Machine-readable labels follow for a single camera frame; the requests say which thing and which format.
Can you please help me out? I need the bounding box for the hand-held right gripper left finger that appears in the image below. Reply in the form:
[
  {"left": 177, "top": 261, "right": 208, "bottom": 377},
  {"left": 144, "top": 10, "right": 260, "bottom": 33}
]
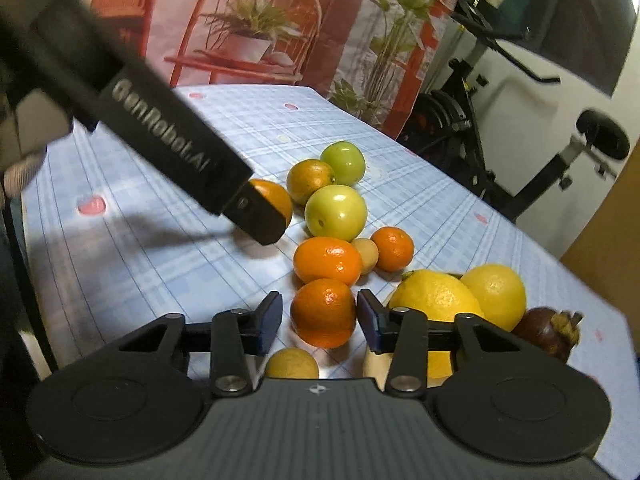
[{"left": 117, "top": 290, "right": 284, "bottom": 398}]

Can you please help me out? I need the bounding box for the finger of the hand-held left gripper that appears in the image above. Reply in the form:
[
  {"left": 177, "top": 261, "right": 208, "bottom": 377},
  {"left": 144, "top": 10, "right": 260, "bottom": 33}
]
[{"left": 222, "top": 180, "right": 292, "bottom": 247}]

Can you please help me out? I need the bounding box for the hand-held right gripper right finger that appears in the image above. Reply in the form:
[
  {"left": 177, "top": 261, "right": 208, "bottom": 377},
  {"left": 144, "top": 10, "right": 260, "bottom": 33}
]
[{"left": 356, "top": 288, "right": 526, "bottom": 396}]

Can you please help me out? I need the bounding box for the cream plate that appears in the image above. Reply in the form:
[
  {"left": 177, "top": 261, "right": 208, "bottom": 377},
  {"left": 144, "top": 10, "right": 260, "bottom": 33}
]
[{"left": 361, "top": 345, "right": 401, "bottom": 392}]

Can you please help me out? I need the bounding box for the greenish orange mandarin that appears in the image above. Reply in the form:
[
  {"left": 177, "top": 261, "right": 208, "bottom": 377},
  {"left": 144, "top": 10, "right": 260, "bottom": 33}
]
[{"left": 286, "top": 159, "right": 337, "bottom": 207}]

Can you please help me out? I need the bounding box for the yellow lemon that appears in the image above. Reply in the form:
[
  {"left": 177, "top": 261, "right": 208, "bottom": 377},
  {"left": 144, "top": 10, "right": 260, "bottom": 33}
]
[
  {"left": 387, "top": 269, "right": 485, "bottom": 380},
  {"left": 460, "top": 263, "right": 527, "bottom": 332}
]

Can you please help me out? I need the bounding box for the yellow-green round fruit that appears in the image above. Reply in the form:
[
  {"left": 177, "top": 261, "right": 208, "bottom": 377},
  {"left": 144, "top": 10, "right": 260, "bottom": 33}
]
[{"left": 304, "top": 184, "right": 368, "bottom": 242}]

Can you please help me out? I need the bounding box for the dark purple mangosteen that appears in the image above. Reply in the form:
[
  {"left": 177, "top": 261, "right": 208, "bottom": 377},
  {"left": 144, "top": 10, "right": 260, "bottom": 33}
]
[{"left": 511, "top": 306, "right": 585, "bottom": 365}]

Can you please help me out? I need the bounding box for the person's left hand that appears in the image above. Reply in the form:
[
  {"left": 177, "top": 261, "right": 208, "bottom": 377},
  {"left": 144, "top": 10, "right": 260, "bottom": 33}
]
[{"left": 0, "top": 152, "right": 48, "bottom": 196}]

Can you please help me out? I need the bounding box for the yellow-brown round fruit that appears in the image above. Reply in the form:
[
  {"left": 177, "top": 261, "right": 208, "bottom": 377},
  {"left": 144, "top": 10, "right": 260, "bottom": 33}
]
[{"left": 264, "top": 347, "right": 320, "bottom": 381}]

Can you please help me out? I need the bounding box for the small tan round fruit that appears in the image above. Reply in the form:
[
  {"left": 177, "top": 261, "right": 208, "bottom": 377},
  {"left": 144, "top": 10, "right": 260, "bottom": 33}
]
[{"left": 351, "top": 238, "right": 379, "bottom": 276}]

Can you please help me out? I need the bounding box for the small orange mandarin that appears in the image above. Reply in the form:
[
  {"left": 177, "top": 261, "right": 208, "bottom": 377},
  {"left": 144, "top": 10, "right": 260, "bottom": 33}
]
[{"left": 370, "top": 226, "right": 416, "bottom": 273}]

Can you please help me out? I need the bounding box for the green round fruit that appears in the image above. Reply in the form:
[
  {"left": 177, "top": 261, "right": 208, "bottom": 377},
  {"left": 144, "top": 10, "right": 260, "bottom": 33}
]
[{"left": 320, "top": 141, "right": 366, "bottom": 187}]

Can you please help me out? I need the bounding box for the blue checked tablecloth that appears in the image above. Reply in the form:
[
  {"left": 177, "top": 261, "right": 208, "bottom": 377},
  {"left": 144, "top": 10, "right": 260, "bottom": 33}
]
[{"left": 20, "top": 85, "right": 640, "bottom": 476}]

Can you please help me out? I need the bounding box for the black exercise bike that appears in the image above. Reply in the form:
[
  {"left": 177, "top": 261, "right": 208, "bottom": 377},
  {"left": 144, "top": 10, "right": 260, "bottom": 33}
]
[{"left": 400, "top": 0, "right": 631, "bottom": 223}]

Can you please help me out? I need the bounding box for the tan wooden door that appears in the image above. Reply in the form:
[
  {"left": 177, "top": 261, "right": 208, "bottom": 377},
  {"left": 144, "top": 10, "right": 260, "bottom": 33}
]
[{"left": 560, "top": 140, "right": 640, "bottom": 356}]

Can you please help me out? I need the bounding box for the dark wall picture frame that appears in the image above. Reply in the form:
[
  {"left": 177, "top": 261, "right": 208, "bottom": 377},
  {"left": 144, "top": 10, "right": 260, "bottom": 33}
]
[{"left": 460, "top": 0, "right": 638, "bottom": 96}]

